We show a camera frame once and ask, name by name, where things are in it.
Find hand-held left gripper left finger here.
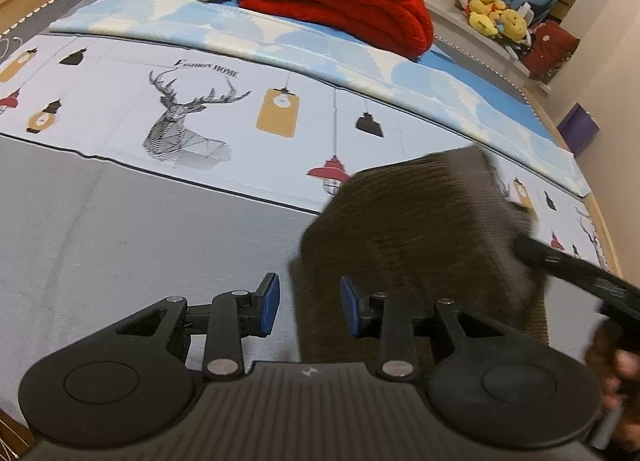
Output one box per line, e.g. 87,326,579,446
107,272,281,382

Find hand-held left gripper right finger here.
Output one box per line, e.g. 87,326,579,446
340,275,507,383

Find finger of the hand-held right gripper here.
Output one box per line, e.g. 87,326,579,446
514,236,640,303

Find dark brown pants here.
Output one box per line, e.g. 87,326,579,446
289,146,551,367

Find person's right hand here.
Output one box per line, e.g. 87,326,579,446
584,318,640,449

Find purple box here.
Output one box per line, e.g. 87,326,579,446
556,103,601,156

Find deer printed bed sheet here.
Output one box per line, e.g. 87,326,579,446
0,33,621,461

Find red bag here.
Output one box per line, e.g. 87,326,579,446
522,21,581,80

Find yellow plush toy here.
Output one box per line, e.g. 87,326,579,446
500,8,532,46
467,0,507,38

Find light blue patterned blanket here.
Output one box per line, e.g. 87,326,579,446
47,0,591,199

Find white ledge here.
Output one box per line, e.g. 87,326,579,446
425,0,553,98

